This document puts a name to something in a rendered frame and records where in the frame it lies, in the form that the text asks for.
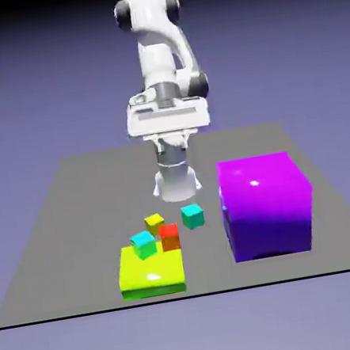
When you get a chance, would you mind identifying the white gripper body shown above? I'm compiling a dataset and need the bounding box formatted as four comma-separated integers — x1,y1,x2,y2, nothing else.
123,91,213,146

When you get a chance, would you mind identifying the small teal cube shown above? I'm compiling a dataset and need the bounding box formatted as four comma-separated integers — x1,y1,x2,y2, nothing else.
179,202,207,231

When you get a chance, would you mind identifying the small yellow cube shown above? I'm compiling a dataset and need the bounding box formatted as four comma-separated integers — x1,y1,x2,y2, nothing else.
143,211,168,238

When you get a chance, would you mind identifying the small red cube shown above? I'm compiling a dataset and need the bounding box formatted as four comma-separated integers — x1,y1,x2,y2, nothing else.
157,222,183,253

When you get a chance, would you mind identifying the small cyan cube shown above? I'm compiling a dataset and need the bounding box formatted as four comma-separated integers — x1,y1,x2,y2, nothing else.
127,228,160,262

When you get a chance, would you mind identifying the large purple box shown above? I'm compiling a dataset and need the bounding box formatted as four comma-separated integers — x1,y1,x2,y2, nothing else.
213,146,324,265

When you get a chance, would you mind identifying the large yellow-green box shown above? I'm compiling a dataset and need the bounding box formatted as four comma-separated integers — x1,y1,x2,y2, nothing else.
112,237,189,302

